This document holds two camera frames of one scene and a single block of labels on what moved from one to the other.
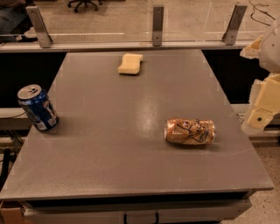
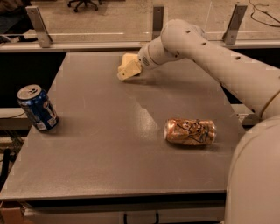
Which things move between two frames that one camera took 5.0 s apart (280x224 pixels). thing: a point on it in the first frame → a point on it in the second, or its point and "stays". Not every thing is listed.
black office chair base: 86,3 stays
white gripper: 271,51 → 143,59
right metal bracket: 231,33 stays
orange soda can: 190,131 stays
